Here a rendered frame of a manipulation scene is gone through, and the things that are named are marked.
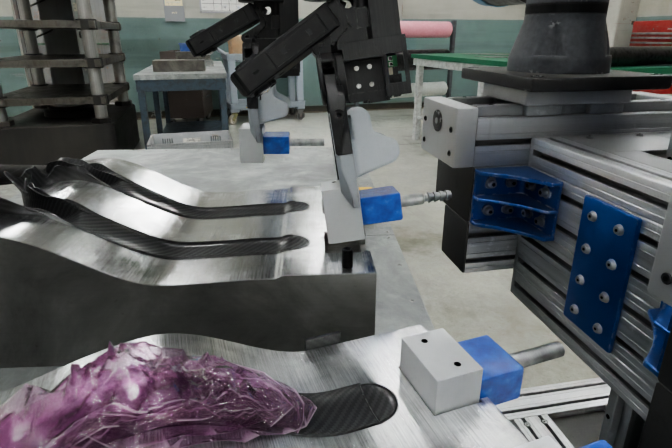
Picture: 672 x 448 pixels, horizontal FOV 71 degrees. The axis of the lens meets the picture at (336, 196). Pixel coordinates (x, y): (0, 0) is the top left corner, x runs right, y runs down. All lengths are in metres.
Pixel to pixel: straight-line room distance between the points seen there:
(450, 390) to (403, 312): 0.21
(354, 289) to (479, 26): 7.52
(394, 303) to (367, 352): 0.17
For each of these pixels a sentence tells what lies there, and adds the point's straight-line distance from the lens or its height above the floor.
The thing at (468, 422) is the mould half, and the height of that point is 0.86.
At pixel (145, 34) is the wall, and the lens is 6.84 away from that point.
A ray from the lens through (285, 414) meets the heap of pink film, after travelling 0.32.
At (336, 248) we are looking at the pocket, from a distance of 0.52.
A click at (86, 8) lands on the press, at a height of 1.28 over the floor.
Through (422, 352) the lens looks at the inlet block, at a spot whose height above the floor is 0.88.
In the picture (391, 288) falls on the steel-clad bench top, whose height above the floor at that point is 0.80.
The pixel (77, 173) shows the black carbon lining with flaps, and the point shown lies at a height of 0.94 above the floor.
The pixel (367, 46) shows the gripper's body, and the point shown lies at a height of 1.08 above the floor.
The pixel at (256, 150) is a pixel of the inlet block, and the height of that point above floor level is 0.92.
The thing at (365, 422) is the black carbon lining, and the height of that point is 0.85.
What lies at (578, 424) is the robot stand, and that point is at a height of 0.21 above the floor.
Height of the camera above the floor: 1.09
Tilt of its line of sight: 19 degrees down
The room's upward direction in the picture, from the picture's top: straight up
